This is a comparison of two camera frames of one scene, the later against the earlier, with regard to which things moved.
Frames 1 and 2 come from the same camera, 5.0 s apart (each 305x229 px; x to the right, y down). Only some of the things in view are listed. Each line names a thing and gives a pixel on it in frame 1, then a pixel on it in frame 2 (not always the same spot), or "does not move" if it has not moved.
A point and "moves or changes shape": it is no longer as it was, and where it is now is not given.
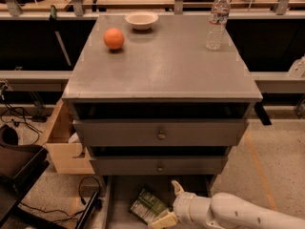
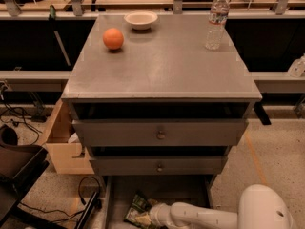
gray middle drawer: [158, 165] does not move
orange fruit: [113, 38] does not move
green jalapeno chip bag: [147, 203] moves or changes shape
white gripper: [182, 206] -> [157, 214]
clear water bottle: [216, 24] does not move
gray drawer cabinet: [162, 108] does not move
